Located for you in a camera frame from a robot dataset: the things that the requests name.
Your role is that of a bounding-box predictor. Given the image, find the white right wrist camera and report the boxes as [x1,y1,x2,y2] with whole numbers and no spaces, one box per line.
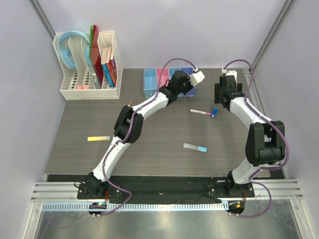
[222,69,237,78]

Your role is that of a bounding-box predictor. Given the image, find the pink capped white marker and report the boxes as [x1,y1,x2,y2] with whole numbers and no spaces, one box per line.
[189,109,211,116]

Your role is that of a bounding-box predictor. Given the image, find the purple drawer box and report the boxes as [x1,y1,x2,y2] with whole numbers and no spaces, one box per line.
[179,67,197,97]

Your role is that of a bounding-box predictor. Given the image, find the blue pencil sharpener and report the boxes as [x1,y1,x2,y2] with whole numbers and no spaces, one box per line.
[211,107,218,118]

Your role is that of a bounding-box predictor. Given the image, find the pink drawer box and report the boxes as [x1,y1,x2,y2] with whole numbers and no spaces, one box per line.
[156,68,169,87]

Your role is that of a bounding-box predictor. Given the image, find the aluminium rail frame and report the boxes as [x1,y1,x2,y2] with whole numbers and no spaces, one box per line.
[31,178,303,214]

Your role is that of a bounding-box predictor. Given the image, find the yellow highlighter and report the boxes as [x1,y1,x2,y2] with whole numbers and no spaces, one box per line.
[87,136,110,142]

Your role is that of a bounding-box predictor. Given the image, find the white file organizer rack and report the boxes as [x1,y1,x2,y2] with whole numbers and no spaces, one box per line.
[53,31,123,100]

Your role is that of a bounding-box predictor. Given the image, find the stack of books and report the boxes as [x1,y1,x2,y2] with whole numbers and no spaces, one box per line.
[101,46,117,88]

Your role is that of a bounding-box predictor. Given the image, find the red folder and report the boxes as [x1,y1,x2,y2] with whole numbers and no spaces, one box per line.
[90,25,104,89]

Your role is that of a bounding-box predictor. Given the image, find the light blue headphones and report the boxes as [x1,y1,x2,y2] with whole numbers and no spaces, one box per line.
[58,30,92,70]

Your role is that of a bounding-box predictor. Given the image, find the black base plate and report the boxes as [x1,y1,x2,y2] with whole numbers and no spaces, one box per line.
[75,176,255,200]

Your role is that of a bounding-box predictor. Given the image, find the light blue drawer box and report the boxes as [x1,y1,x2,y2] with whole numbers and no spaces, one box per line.
[168,68,181,79]
[144,68,157,99]

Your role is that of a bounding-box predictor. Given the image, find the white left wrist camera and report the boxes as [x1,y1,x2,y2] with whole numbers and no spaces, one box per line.
[189,71,205,87]

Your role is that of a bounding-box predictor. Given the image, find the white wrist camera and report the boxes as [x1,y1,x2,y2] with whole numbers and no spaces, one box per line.
[189,71,205,87]
[222,69,237,78]

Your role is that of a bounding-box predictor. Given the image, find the pink eraser in rack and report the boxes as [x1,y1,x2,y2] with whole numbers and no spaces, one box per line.
[77,85,89,90]

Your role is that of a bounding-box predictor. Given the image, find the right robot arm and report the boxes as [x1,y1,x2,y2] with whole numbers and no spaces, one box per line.
[214,73,287,197]

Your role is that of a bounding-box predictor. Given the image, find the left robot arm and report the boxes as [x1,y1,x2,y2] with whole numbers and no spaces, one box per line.
[81,70,204,199]

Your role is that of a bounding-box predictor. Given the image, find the blue capped glue stick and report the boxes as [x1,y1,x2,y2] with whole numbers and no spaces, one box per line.
[183,143,207,152]

